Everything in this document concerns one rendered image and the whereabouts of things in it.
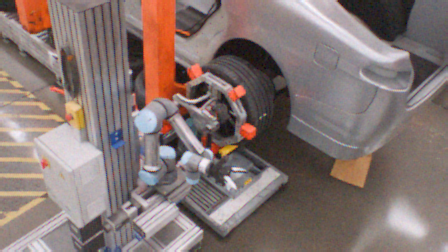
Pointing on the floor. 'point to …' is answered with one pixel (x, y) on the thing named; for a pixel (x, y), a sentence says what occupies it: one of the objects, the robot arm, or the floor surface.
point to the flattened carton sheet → (352, 170)
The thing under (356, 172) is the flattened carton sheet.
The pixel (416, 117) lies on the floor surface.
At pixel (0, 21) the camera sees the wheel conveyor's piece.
